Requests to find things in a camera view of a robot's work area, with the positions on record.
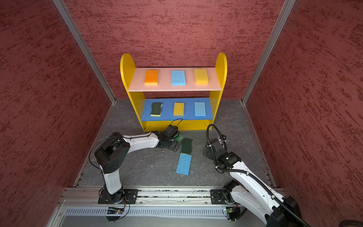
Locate black corrugated cable conduit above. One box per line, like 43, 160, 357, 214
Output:
206, 123, 311, 227

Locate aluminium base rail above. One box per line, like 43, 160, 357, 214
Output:
58, 186, 231, 207

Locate aluminium corner post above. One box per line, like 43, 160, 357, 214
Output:
242, 0, 296, 105
52, 0, 117, 105

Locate perforated metal vent strip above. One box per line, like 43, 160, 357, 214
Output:
65, 207, 226, 218

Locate bright green yellow sponge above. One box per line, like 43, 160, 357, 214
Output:
175, 134, 183, 142

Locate yellow sponge front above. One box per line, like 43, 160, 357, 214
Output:
173, 102, 184, 116

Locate thin black left cable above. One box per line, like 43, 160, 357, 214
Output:
88, 118, 184, 172

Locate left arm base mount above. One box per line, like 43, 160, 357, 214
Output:
98, 188, 139, 205

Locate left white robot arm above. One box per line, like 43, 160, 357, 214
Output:
94, 125, 180, 195

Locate left aluminium corner post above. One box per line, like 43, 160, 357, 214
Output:
52, 0, 117, 105

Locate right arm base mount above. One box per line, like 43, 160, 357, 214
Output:
210, 187, 251, 205

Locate right aluminium corner post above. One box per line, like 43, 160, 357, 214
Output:
242, 0, 296, 105

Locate blue sponge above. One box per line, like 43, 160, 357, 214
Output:
171, 70, 186, 86
176, 153, 192, 176
194, 102, 207, 117

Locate yellow wooden two-tier shelf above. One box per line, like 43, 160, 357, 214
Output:
120, 53, 227, 131

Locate orange sponge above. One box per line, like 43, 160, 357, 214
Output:
144, 70, 158, 86

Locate dark green wavy sponge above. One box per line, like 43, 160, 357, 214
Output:
181, 138, 193, 155
150, 102, 163, 117

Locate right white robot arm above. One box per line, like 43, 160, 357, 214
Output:
204, 137, 304, 227

